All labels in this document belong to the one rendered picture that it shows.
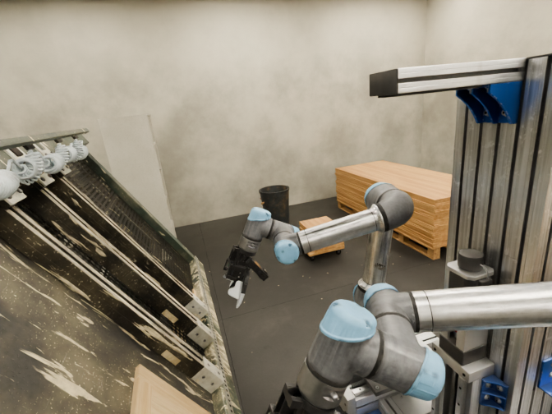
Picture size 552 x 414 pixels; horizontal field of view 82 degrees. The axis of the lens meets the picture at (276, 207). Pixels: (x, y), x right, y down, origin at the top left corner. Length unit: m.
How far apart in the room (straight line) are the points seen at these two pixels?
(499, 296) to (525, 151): 0.35
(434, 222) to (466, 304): 3.51
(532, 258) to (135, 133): 4.26
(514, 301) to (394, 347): 0.25
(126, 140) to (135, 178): 0.51
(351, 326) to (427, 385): 0.14
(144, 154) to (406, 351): 4.27
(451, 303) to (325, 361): 0.26
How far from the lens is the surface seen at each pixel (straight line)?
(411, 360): 0.55
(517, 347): 1.06
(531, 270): 0.94
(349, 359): 0.52
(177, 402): 1.26
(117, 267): 1.50
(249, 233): 1.11
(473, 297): 0.68
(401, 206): 1.06
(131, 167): 4.61
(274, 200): 5.17
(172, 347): 1.36
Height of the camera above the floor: 1.99
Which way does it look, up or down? 18 degrees down
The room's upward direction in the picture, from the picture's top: 6 degrees counter-clockwise
